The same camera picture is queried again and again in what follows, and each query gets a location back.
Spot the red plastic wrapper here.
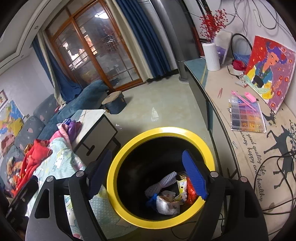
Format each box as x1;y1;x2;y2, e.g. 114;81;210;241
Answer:
187;177;199;205

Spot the lavender foam net bundle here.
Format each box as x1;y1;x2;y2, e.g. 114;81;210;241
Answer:
145;171;177;197

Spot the yellow white snack bag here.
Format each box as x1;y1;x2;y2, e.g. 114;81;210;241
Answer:
174;174;188;203

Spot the white plastic bag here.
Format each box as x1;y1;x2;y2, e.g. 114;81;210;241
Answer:
156;191;184;216

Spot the yellow rimmed trash bin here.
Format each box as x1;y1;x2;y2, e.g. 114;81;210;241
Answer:
107;126;215;230

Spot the white coffee table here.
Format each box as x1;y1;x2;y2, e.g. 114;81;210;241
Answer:
71;109;121;166

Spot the Hello Kitty teal bedsheet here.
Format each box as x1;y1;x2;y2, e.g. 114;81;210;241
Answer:
25;138;136;240

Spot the purple cloth pile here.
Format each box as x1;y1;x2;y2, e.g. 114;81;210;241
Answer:
50;118;82;144

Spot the red blanket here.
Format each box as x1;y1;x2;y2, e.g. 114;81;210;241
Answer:
14;139;52;197

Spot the bead organiser box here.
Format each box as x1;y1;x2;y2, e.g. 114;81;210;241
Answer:
229;96;266;133

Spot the round dark footstool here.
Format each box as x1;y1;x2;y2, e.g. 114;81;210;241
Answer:
102;91;127;114

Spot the pink tool on cabinet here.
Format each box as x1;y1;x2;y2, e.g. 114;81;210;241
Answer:
231;91;256;111

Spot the blue grey sofa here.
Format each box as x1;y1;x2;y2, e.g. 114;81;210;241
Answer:
1;80;109;188

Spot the China map poster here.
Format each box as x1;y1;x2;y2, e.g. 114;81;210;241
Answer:
1;100;24;137

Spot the blue left curtain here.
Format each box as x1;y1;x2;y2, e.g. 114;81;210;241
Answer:
32;32;82;105

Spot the blue curtain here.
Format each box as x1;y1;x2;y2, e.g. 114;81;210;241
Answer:
32;32;82;105
106;1;171;81

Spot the white ribbed vase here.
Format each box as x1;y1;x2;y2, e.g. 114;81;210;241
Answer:
202;43;220;71

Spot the blue right curtain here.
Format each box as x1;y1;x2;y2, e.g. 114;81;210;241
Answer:
106;1;171;81

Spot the colourful girl painting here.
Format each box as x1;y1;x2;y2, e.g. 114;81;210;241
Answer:
243;36;295;113

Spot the wooden framed glass door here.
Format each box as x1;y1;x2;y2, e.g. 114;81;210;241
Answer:
45;1;143;91

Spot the silver tower air conditioner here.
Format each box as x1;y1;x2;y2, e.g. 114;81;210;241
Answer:
151;0;200;83

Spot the black round basket handle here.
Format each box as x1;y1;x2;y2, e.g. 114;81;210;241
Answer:
230;33;252;65

